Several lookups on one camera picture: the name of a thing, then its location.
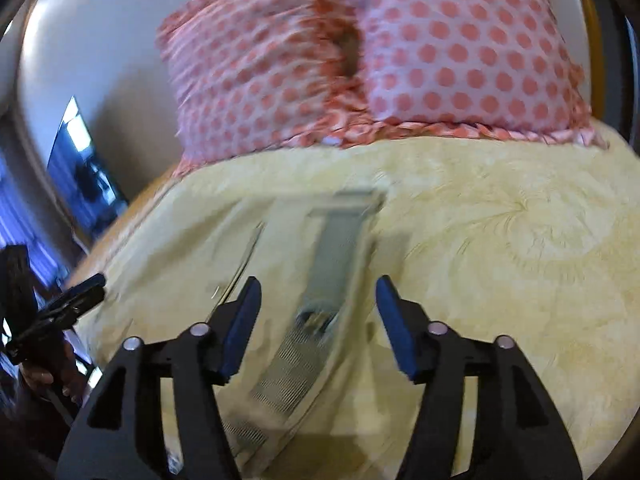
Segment person left hand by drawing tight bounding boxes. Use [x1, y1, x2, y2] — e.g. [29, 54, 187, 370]
[20, 341, 87, 404]

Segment pink polka-dot pillow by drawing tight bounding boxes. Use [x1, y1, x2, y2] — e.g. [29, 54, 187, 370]
[156, 0, 368, 174]
[345, 0, 603, 146]

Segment black flat television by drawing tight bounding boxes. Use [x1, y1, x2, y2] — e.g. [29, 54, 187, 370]
[47, 96, 128, 242]

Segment yellow patterned bed sheet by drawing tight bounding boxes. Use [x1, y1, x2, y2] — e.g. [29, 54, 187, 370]
[76, 125, 639, 479]

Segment beige khaki pants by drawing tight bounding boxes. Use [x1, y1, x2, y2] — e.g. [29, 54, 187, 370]
[164, 186, 417, 480]

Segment left pink polka-dot pillow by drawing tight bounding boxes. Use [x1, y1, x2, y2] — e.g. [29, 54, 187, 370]
[156, 0, 368, 174]

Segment right pink polka-dot pillow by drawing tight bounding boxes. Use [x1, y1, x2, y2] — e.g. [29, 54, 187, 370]
[345, 0, 603, 146]

